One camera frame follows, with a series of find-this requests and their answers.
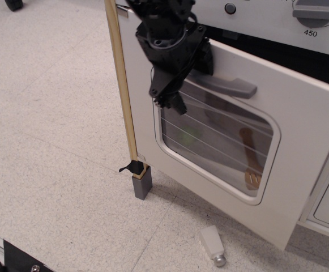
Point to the light wooden cabinet leg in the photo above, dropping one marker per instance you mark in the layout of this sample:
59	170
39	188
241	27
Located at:
115	36

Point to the grey leg foot cap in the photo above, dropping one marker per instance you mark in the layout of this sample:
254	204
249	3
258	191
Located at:
142	186

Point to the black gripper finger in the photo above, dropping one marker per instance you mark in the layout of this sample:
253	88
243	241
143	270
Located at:
175	102

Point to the white toy salt shaker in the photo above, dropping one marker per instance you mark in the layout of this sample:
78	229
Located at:
212	243

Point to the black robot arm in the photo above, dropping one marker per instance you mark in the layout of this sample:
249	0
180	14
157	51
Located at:
176	11

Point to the black wheel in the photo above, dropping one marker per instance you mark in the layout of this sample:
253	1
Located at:
14	5

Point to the green toy vegetable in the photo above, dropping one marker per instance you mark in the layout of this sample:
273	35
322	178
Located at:
188	135

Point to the black tape piece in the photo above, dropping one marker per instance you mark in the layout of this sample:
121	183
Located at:
135	167

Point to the white toy kitchen cabinet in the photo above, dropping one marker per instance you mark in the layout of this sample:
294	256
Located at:
268	30

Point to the grey oven door handle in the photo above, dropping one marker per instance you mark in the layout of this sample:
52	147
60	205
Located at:
236	88

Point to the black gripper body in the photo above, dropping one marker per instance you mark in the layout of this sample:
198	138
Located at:
173	49

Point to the wooden spatula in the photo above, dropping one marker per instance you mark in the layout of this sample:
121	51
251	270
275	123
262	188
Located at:
253	173

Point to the white toy oven door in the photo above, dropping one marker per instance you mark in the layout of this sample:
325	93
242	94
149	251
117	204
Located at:
289	117

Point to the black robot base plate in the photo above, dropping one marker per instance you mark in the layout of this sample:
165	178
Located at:
17	260

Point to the grey temperature knob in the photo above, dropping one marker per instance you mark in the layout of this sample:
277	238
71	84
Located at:
311	13

